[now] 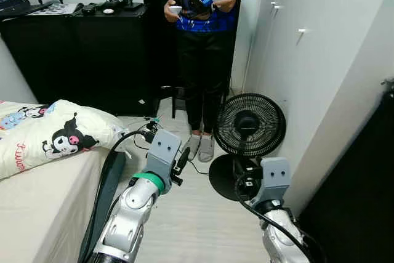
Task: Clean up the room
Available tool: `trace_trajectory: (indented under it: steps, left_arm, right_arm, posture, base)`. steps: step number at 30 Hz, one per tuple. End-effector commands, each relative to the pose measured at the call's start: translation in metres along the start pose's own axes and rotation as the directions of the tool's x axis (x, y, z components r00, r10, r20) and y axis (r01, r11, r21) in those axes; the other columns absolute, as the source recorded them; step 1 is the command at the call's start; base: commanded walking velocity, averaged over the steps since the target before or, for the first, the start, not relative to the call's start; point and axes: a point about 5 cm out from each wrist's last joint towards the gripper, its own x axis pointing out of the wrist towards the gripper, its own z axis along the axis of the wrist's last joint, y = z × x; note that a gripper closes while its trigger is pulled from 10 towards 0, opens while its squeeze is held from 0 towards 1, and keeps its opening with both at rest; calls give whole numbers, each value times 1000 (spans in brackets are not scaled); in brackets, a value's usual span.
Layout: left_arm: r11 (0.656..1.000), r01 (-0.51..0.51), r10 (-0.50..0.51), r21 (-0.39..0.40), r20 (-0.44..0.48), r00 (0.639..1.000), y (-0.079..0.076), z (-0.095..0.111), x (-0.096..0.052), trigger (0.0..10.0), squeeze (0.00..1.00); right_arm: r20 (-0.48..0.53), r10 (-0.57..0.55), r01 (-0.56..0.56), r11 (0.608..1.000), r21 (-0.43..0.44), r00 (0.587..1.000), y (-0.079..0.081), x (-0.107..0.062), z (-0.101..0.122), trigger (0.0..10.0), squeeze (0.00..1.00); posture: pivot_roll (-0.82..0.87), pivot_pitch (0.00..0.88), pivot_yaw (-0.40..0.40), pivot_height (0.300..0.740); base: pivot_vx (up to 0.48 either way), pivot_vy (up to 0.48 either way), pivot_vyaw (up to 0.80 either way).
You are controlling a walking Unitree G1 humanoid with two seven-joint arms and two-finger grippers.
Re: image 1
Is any person's left hand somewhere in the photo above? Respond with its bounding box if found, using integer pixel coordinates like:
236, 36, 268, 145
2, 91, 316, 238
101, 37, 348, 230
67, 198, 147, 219
212, 0, 238, 12

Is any beige bed mattress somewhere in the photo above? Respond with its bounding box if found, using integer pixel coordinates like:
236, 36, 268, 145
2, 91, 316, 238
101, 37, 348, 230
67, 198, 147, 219
0, 146, 111, 263

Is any dark bed frame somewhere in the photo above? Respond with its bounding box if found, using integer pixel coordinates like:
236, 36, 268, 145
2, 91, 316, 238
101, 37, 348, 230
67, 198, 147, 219
77, 149, 128, 263

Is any black cabinet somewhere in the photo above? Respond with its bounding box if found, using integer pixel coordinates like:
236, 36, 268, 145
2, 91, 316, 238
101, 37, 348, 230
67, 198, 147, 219
299, 81, 394, 263

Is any black electric floor fan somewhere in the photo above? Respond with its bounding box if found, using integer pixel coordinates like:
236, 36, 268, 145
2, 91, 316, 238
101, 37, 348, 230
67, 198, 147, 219
208, 94, 287, 201

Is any white power strip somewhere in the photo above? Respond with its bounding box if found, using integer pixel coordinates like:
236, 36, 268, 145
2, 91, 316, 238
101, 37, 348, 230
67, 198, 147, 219
145, 115, 162, 129

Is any grey slipper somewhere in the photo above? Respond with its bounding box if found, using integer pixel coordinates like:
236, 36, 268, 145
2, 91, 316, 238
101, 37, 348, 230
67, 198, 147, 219
185, 134, 203, 161
198, 135, 216, 163

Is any black stool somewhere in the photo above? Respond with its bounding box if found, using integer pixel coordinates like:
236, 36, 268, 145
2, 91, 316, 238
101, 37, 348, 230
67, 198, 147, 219
160, 84, 188, 119

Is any person in blue patterned shirt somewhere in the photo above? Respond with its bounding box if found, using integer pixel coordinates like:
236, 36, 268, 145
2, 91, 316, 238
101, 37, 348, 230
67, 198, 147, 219
154, 0, 260, 163

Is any black case with handle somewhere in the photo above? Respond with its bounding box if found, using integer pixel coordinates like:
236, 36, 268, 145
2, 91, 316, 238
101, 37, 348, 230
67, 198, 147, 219
69, 0, 155, 116
0, 0, 78, 107

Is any cream Kuromi print duvet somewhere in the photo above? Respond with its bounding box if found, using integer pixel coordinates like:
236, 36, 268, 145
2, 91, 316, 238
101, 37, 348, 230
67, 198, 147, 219
0, 99, 130, 180

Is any thin floor power cable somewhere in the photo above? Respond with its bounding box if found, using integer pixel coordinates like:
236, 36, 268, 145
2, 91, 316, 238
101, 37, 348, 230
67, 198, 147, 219
187, 152, 213, 176

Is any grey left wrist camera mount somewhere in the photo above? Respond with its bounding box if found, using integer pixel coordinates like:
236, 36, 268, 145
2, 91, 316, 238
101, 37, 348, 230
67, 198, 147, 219
146, 129, 183, 180

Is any black electronic device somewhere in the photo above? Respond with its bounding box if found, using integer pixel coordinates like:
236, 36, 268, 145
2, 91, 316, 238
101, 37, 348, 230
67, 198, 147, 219
80, 0, 145, 16

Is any checkerboard calibration sheet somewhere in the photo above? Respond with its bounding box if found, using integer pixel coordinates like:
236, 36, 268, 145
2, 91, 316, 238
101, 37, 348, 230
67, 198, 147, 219
40, 3, 84, 16

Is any white wardrobe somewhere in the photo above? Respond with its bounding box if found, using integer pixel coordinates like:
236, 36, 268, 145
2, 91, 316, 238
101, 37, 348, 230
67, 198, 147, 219
231, 0, 394, 214

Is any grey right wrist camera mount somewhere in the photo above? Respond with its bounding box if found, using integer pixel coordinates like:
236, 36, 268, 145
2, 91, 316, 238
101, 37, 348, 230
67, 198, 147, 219
257, 157, 291, 209

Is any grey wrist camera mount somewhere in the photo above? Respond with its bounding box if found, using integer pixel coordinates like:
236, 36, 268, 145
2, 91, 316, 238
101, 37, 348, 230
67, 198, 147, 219
146, 129, 183, 180
257, 157, 291, 209

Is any person's right hand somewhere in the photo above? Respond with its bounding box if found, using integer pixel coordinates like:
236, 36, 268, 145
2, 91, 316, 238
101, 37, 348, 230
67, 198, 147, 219
164, 0, 185, 23

